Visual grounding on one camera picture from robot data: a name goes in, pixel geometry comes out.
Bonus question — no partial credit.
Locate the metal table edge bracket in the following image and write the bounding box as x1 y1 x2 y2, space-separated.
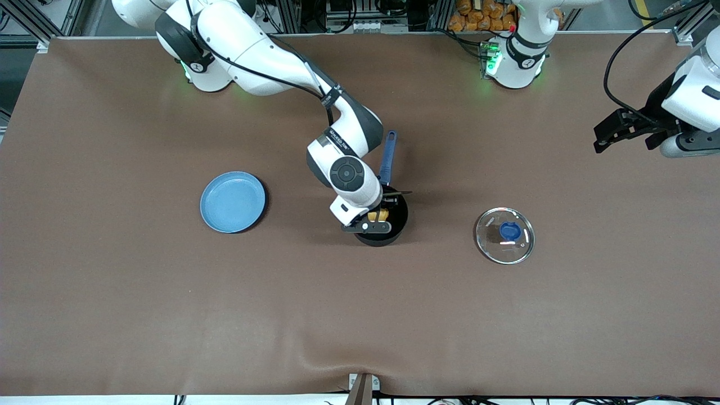
348 372 381 405

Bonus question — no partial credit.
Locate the aluminium corner post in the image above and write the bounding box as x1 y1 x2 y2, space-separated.
673 0 712 46

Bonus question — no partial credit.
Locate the brown table cover mat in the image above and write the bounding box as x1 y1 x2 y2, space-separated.
0 31 720 398

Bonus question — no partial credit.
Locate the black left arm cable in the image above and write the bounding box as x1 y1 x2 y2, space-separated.
604 0 707 114

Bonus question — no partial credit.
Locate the blue round plate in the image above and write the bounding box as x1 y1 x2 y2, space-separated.
200 171 267 234

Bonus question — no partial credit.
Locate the bag of orange items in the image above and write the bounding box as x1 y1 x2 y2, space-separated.
448 0 518 32

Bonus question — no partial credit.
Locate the aluminium frame rail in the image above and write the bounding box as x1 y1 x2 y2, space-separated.
0 0 86 54

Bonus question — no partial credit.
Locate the glass lid blue knob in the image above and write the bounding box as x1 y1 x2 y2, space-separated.
474 207 536 265

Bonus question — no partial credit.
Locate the black pot blue handle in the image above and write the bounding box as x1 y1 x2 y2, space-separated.
353 130 410 247

